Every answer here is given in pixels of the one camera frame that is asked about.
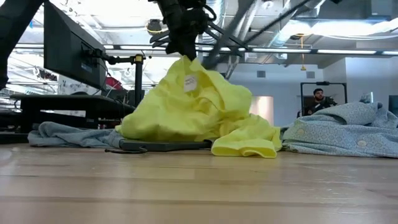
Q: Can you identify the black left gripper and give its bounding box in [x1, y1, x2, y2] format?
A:
[157, 0, 215, 62]

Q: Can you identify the yellow t-shirt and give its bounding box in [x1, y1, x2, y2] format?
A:
[114, 55, 283, 159]

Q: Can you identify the grey heathered t-shirt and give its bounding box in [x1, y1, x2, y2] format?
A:
[27, 121, 125, 149]

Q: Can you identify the blue patterned button shirt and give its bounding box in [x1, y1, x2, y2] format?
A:
[279, 101, 398, 159]

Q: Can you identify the black ceiling dome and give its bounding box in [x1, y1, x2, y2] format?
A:
[146, 19, 164, 35]

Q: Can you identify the lit doorway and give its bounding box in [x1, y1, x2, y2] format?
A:
[250, 95, 274, 127]

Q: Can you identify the black computer monitor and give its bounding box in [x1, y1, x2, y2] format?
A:
[43, 0, 108, 90]

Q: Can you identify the dark grey desk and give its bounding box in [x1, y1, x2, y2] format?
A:
[9, 93, 137, 130]

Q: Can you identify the yellow hanging pendant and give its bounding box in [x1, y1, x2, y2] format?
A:
[300, 34, 307, 71]

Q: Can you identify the person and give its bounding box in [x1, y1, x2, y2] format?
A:
[303, 88, 338, 116]

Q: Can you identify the white pole stand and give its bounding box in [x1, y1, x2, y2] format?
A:
[360, 91, 374, 104]

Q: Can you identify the dark blue panel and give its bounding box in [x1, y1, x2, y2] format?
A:
[388, 95, 398, 116]

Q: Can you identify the black metal frame rack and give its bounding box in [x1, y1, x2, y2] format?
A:
[300, 81, 348, 118]

